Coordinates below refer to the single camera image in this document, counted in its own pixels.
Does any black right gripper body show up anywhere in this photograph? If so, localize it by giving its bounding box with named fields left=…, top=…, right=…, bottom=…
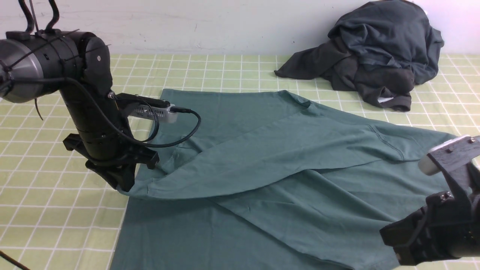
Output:
left=379, top=191, right=480, bottom=266

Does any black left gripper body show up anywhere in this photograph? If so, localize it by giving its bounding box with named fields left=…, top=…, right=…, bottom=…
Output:
left=63, top=133, right=159, bottom=192

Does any green long-sleeve top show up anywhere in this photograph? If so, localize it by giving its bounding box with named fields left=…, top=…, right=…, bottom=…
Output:
left=110, top=89, right=454, bottom=270

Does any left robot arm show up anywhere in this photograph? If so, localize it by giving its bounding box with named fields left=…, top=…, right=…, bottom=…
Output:
left=1, top=0, right=159, bottom=192

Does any green checkered tablecloth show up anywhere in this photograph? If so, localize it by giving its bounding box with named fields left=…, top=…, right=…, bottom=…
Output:
left=0, top=54, right=480, bottom=270

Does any dark brown garment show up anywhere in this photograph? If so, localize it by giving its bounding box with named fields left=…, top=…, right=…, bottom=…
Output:
left=274, top=37, right=414, bottom=112

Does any dark blue-grey sweatshirt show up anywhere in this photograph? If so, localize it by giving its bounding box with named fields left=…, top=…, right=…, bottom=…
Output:
left=328, top=0, right=444, bottom=84

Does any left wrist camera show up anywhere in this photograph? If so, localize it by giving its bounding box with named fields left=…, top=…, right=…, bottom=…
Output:
left=114, top=93, right=178, bottom=123

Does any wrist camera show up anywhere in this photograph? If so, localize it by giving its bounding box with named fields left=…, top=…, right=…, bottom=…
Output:
left=418, top=135, right=480, bottom=195
left=114, top=93, right=178, bottom=123

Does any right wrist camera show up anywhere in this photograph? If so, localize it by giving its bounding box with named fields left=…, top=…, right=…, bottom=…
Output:
left=418, top=135, right=480, bottom=195

